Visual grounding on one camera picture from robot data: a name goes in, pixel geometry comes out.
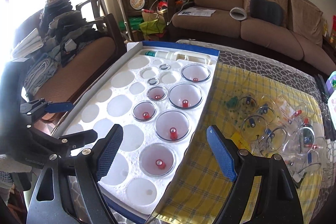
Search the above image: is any large cup blue valve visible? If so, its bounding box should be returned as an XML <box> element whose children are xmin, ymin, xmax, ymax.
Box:
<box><xmin>294</xmin><ymin>123</ymin><xmax>315</xmax><ymax>154</ymax></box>

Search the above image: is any small cup red valve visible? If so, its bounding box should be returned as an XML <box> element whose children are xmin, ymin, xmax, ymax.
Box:
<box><xmin>133</xmin><ymin>101</ymin><xmax>156</xmax><ymax>122</ymax></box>
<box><xmin>146</xmin><ymin>86</ymin><xmax>167</xmax><ymax>102</ymax></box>

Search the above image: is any cream suction pump gun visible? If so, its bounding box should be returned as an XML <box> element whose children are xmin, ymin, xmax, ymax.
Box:
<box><xmin>144</xmin><ymin>51</ymin><xmax>211</xmax><ymax>65</ymax></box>

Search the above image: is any cup with red valve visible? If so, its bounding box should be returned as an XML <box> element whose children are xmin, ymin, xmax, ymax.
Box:
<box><xmin>181</xmin><ymin>64</ymin><xmax>211</xmax><ymax>83</ymax></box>

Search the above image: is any left gloved hand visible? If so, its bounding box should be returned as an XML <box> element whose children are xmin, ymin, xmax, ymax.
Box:
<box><xmin>0</xmin><ymin>154</ymin><xmax>32</xmax><ymax>205</ymax></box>

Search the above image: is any grey giraffe pattern tablecloth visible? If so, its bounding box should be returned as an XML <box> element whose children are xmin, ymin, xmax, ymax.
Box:
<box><xmin>65</xmin><ymin>40</ymin><xmax>336</xmax><ymax>224</ymax></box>

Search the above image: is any brown armchair with clothes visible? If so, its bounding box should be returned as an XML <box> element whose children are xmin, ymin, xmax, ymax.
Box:
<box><xmin>13</xmin><ymin>0</ymin><xmax>126</xmax><ymax>102</ymax></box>

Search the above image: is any clear cup blue valve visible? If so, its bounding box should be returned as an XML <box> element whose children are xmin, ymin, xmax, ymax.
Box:
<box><xmin>241</xmin><ymin>114</ymin><xmax>267</xmax><ymax>135</ymax></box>
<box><xmin>238</xmin><ymin>93</ymin><xmax>258</xmax><ymax>113</ymax></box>

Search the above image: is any yellow plaid cloth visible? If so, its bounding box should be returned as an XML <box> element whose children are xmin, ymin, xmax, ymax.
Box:
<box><xmin>154</xmin><ymin>64</ymin><xmax>322</xmax><ymax>223</ymax></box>

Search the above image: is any white foam cupping case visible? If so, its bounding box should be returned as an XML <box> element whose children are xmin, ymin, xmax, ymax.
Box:
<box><xmin>53</xmin><ymin>42</ymin><xmax>219</xmax><ymax>223</ymax></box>

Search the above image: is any clear cup blue valve left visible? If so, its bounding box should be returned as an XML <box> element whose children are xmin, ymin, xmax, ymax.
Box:
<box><xmin>238</xmin><ymin>93</ymin><xmax>258</xmax><ymax>113</ymax></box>

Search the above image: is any black remote control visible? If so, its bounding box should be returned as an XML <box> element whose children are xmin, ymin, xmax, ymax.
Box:
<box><xmin>314</xmin><ymin>74</ymin><xmax>330</xmax><ymax>103</ymax></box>

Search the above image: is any paper sheet on sofa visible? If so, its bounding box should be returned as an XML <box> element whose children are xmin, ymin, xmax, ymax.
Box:
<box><xmin>178</xmin><ymin>7</ymin><xmax>216</xmax><ymax>17</ymax></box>

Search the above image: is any dark lumbar cushion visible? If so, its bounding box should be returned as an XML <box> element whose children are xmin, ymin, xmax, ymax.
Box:
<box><xmin>249</xmin><ymin>0</ymin><xmax>284</xmax><ymax>26</ymax></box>

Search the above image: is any brown sofa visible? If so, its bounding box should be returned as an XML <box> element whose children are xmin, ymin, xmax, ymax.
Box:
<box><xmin>170</xmin><ymin>0</ymin><xmax>335</xmax><ymax>75</ymax></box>

